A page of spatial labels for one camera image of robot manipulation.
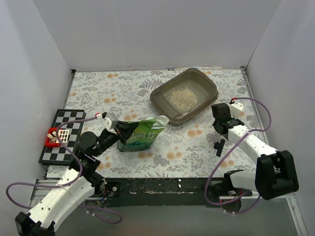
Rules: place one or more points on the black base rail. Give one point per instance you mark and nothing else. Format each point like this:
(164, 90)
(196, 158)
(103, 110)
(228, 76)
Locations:
(151, 191)

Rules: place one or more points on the red tray with pieces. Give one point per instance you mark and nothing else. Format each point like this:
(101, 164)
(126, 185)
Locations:
(56, 137)

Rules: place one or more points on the pile of litter grains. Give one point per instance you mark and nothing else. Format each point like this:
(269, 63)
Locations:
(183, 98)

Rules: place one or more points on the green litter bag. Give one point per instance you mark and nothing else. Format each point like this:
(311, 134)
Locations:
(144, 134)

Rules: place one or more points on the black white checkerboard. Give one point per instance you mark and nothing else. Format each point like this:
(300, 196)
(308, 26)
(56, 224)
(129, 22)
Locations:
(55, 154)

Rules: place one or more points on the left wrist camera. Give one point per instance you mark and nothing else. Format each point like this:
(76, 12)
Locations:
(108, 120)

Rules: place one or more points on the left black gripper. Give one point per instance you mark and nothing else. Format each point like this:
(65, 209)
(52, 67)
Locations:
(119, 133)

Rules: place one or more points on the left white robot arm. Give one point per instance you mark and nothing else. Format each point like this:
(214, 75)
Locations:
(79, 182)

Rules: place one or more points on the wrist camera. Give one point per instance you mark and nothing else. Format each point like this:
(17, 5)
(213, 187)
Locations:
(108, 120)
(235, 108)

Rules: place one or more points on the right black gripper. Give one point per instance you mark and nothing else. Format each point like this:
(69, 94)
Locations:
(220, 145)

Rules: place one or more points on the grey litter box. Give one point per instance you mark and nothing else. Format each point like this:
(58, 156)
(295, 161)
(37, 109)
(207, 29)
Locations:
(203, 87)

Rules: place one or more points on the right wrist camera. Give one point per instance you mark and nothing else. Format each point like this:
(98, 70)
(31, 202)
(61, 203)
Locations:
(235, 108)

